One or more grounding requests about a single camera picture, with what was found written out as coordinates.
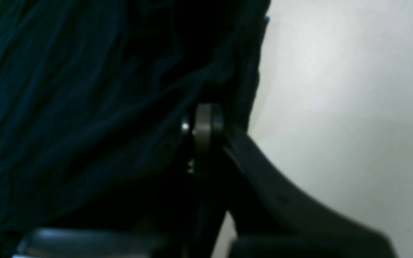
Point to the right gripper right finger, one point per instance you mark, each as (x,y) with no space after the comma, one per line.
(273,217)

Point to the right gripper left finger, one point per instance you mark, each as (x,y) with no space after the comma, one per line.
(164,223)

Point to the black printed t-shirt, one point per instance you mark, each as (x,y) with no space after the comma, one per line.
(92,93)

